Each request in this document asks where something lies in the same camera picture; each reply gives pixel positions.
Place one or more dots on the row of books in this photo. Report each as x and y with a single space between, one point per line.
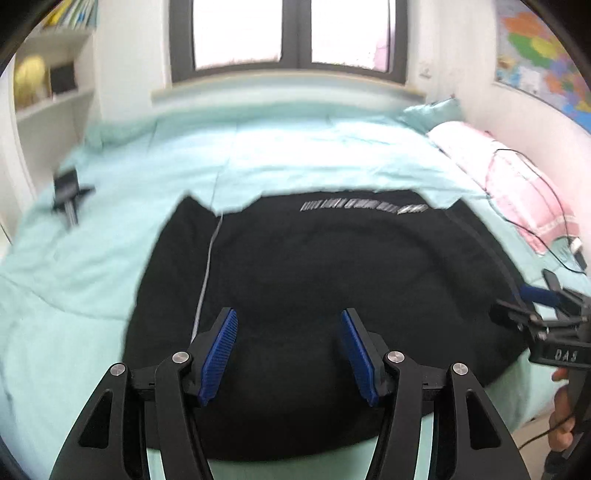
71 14

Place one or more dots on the bed with mint green sheet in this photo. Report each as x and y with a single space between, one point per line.
300 147

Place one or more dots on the black tripod mount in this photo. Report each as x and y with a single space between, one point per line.
67 189

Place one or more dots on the mint green pillow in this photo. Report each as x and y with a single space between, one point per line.
431 113

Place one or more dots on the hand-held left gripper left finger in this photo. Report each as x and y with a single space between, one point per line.
219 350

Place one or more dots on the white wall socket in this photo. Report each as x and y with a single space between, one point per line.
425 71

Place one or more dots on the white wall shelf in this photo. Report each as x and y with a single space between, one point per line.
55 99

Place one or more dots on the person's right hand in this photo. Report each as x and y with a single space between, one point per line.
561 424

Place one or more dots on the pink pillow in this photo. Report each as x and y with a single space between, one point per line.
508 184

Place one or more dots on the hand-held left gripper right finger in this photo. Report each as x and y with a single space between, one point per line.
358 350

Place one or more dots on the dark framed window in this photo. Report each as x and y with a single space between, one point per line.
298 32

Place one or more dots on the white window sill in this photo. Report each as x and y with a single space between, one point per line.
286 90

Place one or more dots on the black jacket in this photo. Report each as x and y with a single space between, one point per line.
323 258

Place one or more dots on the colourful wall map poster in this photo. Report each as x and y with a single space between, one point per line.
545 50

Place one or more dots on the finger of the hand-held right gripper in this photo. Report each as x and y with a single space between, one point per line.
538 294
512 313

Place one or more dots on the black box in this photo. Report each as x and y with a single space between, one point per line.
62 78

